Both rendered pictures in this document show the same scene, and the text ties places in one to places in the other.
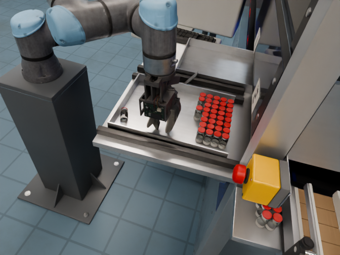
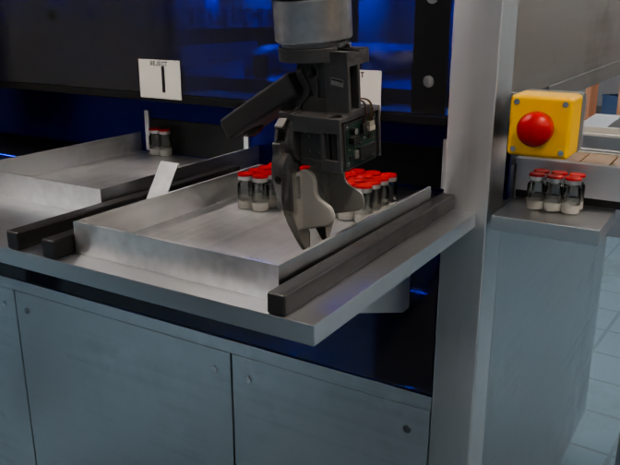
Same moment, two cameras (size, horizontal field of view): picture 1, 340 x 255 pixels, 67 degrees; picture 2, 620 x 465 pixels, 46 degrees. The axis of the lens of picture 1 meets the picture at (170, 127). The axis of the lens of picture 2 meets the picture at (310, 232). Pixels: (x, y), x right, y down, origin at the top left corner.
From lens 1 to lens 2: 0.81 m
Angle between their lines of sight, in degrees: 62
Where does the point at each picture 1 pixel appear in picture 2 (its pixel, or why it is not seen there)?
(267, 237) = (595, 212)
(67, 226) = not seen: outside the picture
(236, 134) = not seen: hidden behind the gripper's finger
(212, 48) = (35, 171)
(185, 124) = not seen: hidden behind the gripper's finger
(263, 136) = (499, 65)
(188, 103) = (231, 215)
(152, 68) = (344, 20)
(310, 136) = (519, 37)
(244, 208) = (541, 216)
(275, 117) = (503, 17)
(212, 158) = (430, 206)
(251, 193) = (572, 131)
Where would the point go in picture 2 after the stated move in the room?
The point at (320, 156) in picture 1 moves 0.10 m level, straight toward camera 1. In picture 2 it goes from (526, 71) to (582, 77)
